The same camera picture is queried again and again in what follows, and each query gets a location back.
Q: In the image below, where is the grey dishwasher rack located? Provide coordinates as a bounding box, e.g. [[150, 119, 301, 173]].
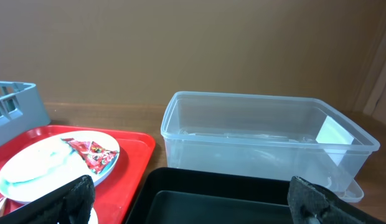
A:
[[0, 81, 50, 147]]

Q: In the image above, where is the light blue plate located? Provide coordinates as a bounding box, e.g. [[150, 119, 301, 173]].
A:
[[0, 131, 120, 204]]

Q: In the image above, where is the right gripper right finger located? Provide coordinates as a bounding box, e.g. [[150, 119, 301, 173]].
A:
[[287, 176, 384, 224]]

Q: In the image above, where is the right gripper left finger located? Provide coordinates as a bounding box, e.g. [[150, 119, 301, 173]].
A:
[[0, 175, 95, 224]]

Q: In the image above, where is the black waste tray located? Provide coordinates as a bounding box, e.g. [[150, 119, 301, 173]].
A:
[[126, 167, 292, 224]]

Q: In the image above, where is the red plastic tray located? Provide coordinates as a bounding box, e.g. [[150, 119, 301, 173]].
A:
[[0, 125, 156, 224]]

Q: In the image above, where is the clear plastic bin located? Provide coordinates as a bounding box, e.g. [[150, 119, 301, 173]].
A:
[[161, 91, 380, 192]]

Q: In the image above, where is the light blue bowl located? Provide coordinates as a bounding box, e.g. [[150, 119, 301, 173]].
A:
[[88, 208, 98, 224]]

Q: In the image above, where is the red snack wrapper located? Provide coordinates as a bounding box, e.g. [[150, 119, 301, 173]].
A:
[[62, 138, 118, 174]]

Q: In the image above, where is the clear bin lid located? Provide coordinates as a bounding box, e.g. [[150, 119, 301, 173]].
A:
[[334, 180, 364, 203]]

